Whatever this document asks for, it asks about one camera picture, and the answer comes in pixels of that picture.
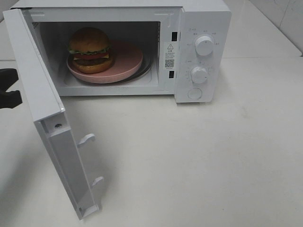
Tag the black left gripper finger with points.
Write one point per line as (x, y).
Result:
(10, 99)
(8, 77)

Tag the white microwave door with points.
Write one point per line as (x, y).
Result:
(48, 111)

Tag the burger with lettuce and tomato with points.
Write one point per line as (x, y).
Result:
(91, 50)

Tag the pink round plate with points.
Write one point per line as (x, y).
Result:
(119, 48)

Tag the round white door button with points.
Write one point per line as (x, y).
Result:
(195, 94)

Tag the white microwave oven body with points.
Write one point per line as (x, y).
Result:
(165, 30)

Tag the white lower timer knob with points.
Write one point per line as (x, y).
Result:
(199, 75)

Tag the white upper power knob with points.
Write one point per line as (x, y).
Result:
(204, 45)

